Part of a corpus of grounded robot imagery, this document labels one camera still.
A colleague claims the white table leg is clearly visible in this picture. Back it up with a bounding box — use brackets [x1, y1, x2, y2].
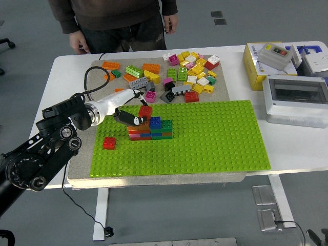
[92, 188, 126, 241]
[268, 174, 297, 229]

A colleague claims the thin black cord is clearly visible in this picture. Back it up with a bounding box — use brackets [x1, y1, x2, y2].
[61, 162, 107, 230]

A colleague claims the blue square toy brick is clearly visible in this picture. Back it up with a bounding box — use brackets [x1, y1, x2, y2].
[149, 116, 162, 130]

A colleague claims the yellow cardboard box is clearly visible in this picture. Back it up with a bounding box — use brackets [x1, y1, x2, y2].
[242, 42, 299, 92]

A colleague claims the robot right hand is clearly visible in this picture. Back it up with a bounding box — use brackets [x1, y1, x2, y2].
[306, 228, 328, 246]

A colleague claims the red sloped toy brick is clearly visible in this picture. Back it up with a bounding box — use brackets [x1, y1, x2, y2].
[184, 91, 200, 103]

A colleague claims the blue plastic bin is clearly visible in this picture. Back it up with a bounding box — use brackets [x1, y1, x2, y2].
[284, 45, 323, 56]

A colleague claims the grey push-button switch box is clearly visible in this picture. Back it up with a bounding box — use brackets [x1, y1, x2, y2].
[257, 43, 294, 73]

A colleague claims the person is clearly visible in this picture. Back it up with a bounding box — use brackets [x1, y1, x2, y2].
[47, 0, 179, 54]

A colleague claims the black floor cable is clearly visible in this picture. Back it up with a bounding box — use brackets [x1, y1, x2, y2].
[274, 219, 308, 241]

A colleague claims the lime green long toy brick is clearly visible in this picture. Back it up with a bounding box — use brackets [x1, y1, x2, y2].
[125, 65, 146, 79]

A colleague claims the dark green square toy brick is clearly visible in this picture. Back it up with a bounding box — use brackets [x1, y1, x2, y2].
[160, 119, 173, 132]

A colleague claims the black office chair base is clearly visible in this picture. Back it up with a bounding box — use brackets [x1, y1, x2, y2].
[0, 38, 16, 76]

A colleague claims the yellow curved toy brick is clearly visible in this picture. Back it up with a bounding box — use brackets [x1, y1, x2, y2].
[143, 69, 161, 84]

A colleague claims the long metal floor plate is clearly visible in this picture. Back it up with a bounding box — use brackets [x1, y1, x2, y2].
[109, 237, 238, 246]

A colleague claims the grey-brown mat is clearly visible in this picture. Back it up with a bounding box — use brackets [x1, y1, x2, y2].
[67, 55, 248, 190]

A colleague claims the lime green studded baseplate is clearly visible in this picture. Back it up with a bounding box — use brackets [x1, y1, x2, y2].
[89, 99, 272, 177]

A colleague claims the red square toy brick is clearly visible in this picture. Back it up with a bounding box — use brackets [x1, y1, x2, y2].
[138, 105, 153, 120]
[102, 137, 117, 150]

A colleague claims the black robot body part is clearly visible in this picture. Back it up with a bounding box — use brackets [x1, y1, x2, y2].
[0, 229, 15, 246]

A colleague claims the grey narrow toy brick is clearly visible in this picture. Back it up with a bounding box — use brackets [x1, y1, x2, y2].
[171, 84, 192, 97]

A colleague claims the metal floor block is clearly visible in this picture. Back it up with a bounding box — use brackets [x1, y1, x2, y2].
[257, 208, 284, 233]

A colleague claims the white plastic cover plate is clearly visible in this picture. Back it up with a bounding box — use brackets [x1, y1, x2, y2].
[291, 44, 304, 69]

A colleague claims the white wall socket panel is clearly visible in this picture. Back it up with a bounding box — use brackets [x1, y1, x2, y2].
[303, 52, 328, 74]

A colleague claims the grey long toy brick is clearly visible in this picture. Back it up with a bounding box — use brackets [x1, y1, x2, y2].
[129, 76, 150, 91]

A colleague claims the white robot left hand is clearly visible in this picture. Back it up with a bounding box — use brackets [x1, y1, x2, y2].
[95, 89, 149, 127]

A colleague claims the person's left hand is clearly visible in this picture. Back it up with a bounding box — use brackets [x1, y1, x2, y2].
[163, 14, 179, 35]

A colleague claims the person's right hand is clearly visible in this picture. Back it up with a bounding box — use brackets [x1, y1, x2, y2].
[69, 32, 90, 55]

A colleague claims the white distribution box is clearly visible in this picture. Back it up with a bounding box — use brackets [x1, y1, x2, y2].
[261, 74, 328, 129]

